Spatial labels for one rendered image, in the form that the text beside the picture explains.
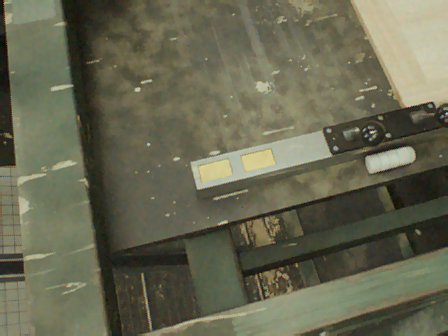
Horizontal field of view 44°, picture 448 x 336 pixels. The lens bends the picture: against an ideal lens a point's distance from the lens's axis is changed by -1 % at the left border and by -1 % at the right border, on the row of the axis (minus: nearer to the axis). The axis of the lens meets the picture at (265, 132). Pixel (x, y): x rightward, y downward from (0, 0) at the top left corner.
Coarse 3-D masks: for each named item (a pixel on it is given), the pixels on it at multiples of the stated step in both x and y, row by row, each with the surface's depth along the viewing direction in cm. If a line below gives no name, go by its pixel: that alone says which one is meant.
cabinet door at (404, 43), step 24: (360, 0) 110; (384, 0) 110; (408, 0) 110; (432, 0) 111; (384, 24) 107; (408, 24) 107; (432, 24) 107; (384, 48) 104; (408, 48) 104; (432, 48) 105; (384, 72) 103; (408, 72) 101; (432, 72) 102; (408, 96) 99; (432, 96) 99
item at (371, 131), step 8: (352, 128) 90; (368, 128) 79; (376, 128) 79; (344, 136) 90; (352, 136) 89; (360, 136) 80; (368, 136) 79; (376, 136) 79; (384, 136) 80; (368, 144) 80; (376, 144) 80
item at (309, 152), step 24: (288, 144) 91; (312, 144) 91; (384, 144) 92; (408, 144) 95; (192, 168) 88; (240, 168) 89; (264, 168) 89; (288, 168) 89; (312, 168) 92; (216, 192) 89
